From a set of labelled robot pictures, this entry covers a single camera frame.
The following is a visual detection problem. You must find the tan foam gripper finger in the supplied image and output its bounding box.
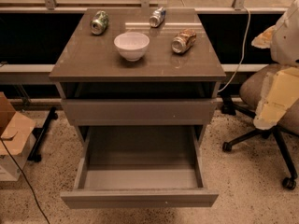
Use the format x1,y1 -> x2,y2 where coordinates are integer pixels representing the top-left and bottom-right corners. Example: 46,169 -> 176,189
253,67 -> 299,130

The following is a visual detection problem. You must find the grey drawer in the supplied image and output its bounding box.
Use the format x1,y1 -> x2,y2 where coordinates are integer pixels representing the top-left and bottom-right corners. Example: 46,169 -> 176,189
62,99 -> 216,126
61,126 -> 218,209

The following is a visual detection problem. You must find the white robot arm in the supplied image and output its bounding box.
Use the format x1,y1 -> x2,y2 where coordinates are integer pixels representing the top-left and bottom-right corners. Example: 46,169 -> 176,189
251,0 -> 299,130

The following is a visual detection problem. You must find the grey drawer cabinet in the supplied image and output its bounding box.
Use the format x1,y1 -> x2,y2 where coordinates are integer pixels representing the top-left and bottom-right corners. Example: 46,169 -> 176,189
50,8 -> 225,139

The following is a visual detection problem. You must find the grey top drawer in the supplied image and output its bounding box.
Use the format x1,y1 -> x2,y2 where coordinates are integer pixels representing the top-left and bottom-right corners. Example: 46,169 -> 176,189
62,99 -> 216,126

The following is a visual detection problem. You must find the brown office chair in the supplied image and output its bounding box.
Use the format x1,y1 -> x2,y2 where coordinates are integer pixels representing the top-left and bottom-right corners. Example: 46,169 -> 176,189
222,64 -> 299,190

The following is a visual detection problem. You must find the brown soda can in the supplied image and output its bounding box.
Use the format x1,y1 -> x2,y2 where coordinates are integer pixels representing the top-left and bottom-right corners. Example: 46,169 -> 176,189
171,29 -> 196,54

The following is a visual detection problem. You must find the blue silver soda can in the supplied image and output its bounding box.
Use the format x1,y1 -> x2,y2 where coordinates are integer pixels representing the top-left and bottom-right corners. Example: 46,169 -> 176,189
149,7 -> 166,28

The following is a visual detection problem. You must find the white ceramic bowl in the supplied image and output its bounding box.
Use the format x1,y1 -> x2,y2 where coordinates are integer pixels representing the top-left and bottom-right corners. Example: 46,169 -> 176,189
114,32 -> 150,62

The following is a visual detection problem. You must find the green soda can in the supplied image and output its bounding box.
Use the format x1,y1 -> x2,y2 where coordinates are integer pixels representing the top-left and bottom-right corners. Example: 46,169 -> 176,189
90,10 -> 109,35

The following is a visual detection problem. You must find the black stand leg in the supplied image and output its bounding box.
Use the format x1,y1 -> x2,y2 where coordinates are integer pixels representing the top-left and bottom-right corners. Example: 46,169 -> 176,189
27,106 -> 58,162

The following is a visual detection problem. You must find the cardboard box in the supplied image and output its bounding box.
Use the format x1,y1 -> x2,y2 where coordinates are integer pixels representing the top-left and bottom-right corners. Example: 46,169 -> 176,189
0,92 -> 36,181

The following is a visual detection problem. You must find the white hanging cable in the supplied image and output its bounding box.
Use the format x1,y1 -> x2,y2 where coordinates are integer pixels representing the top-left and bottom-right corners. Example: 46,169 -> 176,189
217,7 -> 252,94

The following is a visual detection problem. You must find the black floor cable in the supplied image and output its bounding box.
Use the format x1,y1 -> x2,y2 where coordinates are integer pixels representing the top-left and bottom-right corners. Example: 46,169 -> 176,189
0,137 -> 51,224

